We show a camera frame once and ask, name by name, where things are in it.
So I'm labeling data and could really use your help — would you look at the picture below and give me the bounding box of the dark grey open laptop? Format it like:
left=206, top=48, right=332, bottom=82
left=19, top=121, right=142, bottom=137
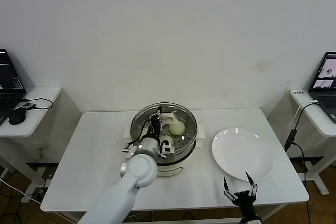
left=308, top=52, right=336, bottom=124

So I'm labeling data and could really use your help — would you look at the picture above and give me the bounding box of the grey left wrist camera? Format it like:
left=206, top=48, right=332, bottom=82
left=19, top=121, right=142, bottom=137
left=159, top=140, right=176, bottom=159

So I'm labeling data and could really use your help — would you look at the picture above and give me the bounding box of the round white plate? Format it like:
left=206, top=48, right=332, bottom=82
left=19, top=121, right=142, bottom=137
left=211, top=128, right=275, bottom=182

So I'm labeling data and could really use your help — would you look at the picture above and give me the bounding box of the black cable with adapter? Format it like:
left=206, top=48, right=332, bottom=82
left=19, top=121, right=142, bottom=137
left=283, top=102, right=321, bottom=224

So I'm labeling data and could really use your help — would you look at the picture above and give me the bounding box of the thin white cable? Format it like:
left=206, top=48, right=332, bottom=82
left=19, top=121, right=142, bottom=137
left=288, top=100, right=319, bottom=130

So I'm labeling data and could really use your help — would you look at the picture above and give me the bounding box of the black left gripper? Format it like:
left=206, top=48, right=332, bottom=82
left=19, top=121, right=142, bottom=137
left=148, top=105, right=178, bottom=138

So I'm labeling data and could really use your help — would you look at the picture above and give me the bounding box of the white steamed baozi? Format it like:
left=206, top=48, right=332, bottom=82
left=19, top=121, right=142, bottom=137
left=160, top=134, right=175, bottom=146
left=169, top=121, right=186, bottom=136

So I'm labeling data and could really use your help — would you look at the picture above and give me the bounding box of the white side desk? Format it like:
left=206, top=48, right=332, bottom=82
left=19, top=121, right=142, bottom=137
left=288, top=89, right=336, bottom=196
left=0, top=86, right=62, bottom=192

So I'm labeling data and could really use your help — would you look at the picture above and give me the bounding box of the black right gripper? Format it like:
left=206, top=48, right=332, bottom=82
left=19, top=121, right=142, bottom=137
left=223, top=171, right=259, bottom=219

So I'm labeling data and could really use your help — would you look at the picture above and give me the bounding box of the black open laptop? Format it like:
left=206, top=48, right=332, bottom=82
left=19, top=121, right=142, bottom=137
left=0, top=49, right=28, bottom=126

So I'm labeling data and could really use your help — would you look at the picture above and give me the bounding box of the white table frame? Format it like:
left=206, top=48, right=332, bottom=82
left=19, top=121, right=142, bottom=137
left=125, top=204, right=263, bottom=224

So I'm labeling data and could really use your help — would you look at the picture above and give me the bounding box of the perforated steel steamer basket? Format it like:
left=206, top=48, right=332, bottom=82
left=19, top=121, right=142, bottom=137
left=130, top=103, right=198, bottom=158

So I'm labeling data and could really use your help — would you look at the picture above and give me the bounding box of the cream electric cooker pot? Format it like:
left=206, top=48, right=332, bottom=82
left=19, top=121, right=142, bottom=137
left=123, top=123, right=206, bottom=179

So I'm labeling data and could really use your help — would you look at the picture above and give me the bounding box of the black usb hub with cable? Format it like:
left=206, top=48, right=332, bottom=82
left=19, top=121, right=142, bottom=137
left=19, top=97, right=54, bottom=111

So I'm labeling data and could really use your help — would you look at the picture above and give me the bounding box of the round glass lid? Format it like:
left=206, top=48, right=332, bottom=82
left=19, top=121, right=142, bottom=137
left=130, top=101, right=198, bottom=156

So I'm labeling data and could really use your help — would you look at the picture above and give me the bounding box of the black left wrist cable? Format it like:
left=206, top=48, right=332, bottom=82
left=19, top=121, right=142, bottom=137
left=138, top=119, right=154, bottom=145

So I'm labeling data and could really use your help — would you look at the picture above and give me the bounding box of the black computer mouse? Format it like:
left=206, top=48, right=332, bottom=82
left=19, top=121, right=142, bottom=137
left=8, top=108, right=27, bottom=125

